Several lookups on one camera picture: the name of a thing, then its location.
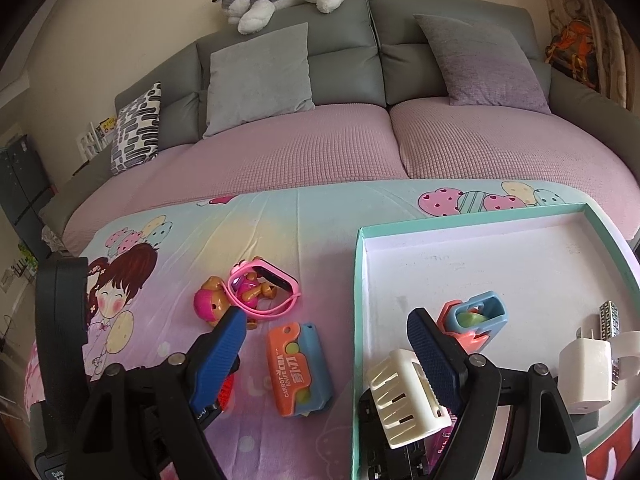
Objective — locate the light grey pillow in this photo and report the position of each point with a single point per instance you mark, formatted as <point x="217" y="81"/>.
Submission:
<point x="260" y="75"/>

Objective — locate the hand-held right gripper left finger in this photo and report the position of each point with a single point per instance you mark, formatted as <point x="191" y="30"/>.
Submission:
<point x="220" y="355"/>

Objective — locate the grey and purple pillow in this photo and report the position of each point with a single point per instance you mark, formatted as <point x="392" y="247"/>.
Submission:
<point x="475" y="60"/>

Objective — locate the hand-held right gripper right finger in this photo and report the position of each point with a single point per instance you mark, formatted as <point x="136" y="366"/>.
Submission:
<point x="432" y="355"/>

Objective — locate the magenta packet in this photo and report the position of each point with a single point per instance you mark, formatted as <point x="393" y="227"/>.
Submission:
<point x="445" y="442"/>

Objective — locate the red thread spool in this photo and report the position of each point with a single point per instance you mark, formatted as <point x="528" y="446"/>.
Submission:
<point x="227" y="394"/>

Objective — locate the gold patterned lighter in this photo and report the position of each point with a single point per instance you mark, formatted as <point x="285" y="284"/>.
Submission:
<point x="610" y="317"/>

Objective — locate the pink dog toy figure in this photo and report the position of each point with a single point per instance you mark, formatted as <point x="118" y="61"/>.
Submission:
<point x="210" y="302"/>

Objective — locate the pink sofa cover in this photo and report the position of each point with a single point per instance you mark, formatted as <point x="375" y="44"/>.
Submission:
<point x="300" y="150"/>

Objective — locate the pink and blue toy knife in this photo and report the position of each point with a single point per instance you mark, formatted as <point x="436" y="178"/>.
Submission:
<point x="492" y="312"/>

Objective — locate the black and white patterned pillow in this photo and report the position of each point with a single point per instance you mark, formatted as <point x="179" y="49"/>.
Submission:
<point x="135" y="130"/>

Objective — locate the printed cartoon tablecloth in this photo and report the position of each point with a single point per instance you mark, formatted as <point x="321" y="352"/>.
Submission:
<point x="300" y="230"/>

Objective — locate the patterned curtain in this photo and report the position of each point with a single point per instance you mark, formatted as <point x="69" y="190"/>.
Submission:
<point x="595" y="0"/>

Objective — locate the white slotted plastic holder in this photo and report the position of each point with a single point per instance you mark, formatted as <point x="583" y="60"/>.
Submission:
<point x="400" y="410"/>

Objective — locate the pink smart watch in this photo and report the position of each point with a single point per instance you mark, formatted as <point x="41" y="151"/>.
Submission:
<point x="272" y="280"/>

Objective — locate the white charger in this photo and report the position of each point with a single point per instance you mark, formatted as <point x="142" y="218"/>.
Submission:
<point x="582" y="375"/>

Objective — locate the white wristband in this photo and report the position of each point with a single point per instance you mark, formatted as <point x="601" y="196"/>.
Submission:
<point x="627" y="347"/>

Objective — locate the grey sofa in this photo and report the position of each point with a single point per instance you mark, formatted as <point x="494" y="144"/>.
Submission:
<point x="350" y="60"/>

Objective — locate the teal rimmed white tray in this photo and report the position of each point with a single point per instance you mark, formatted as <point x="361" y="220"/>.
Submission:
<point x="475" y="260"/>

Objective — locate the orange and blue toy knife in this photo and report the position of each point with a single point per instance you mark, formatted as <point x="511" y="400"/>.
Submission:
<point x="287" y="375"/>

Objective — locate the dark grey fridge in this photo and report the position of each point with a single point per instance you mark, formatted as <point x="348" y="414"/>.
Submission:
<point x="22" y="185"/>

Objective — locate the white book rack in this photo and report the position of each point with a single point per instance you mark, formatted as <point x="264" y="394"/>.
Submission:
<point x="87" y="142"/>

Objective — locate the orange backpack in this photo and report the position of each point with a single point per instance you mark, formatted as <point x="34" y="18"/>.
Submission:
<point x="572" y="52"/>

